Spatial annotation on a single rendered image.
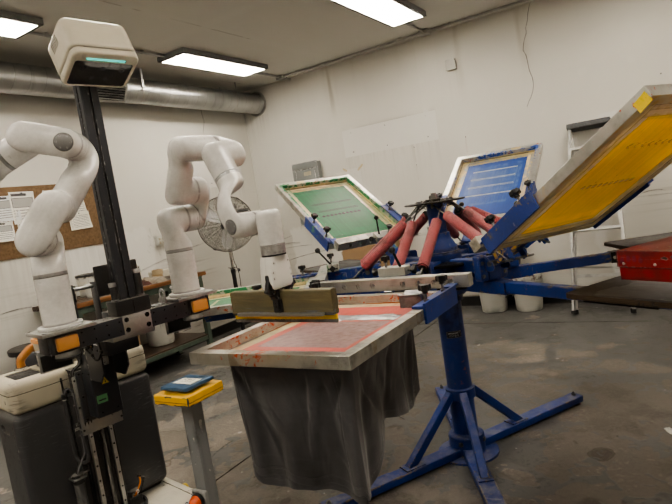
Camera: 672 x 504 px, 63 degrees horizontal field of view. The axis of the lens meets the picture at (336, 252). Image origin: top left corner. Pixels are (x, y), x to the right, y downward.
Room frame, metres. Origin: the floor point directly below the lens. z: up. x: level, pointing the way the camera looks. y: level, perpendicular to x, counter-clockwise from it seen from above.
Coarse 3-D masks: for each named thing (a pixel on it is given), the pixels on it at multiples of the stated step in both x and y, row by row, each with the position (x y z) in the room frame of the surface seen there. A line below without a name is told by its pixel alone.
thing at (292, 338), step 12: (348, 312) 2.09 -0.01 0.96; (360, 312) 2.05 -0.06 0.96; (300, 324) 2.01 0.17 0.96; (312, 324) 1.97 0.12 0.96; (324, 324) 1.94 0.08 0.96; (336, 324) 1.91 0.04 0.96; (276, 336) 1.87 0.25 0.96; (288, 336) 1.84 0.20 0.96; (300, 336) 1.82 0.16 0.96; (312, 336) 1.79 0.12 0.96; (252, 348) 1.75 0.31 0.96; (264, 348) 1.73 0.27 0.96; (276, 348) 1.71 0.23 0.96; (288, 348) 1.68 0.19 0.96
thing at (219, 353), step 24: (408, 312) 1.77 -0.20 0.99; (240, 336) 1.83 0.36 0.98; (384, 336) 1.54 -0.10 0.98; (192, 360) 1.68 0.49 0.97; (216, 360) 1.62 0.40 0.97; (240, 360) 1.57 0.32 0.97; (264, 360) 1.52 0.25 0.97; (288, 360) 1.48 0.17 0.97; (312, 360) 1.43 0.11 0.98; (336, 360) 1.39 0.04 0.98; (360, 360) 1.41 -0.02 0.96
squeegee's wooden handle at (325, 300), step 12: (312, 288) 1.58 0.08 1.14; (324, 288) 1.55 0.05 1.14; (240, 300) 1.71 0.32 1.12; (252, 300) 1.68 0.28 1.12; (264, 300) 1.66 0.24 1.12; (288, 300) 1.61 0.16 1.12; (300, 300) 1.59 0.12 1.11; (312, 300) 1.56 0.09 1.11; (324, 300) 1.54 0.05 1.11; (336, 300) 1.55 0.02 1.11; (336, 312) 1.54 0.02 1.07
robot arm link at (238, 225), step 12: (216, 180) 1.72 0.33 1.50; (228, 180) 1.69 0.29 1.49; (240, 180) 1.71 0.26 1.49; (228, 192) 1.66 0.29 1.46; (228, 204) 1.63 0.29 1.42; (228, 216) 1.63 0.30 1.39; (240, 216) 1.63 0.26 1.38; (252, 216) 1.66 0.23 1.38; (228, 228) 1.63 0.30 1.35; (240, 228) 1.62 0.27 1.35; (252, 228) 1.65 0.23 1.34
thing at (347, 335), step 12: (372, 312) 2.02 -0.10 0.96; (384, 312) 1.99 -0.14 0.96; (396, 312) 1.96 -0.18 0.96; (348, 324) 1.88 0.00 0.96; (360, 324) 1.86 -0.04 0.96; (372, 324) 1.83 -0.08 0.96; (384, 324) 1.80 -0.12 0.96; (324, 336) 1.76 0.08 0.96; (336, 336) 1.74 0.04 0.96; (348, 336) 1.72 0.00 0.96; (360, 336) 1.69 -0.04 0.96; (300, 348) 1.66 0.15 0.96; (312, 348) 1.64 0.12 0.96; (324, 348) 1.62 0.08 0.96; (336, 348) 1.60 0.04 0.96; (348, 348) 1.58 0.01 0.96
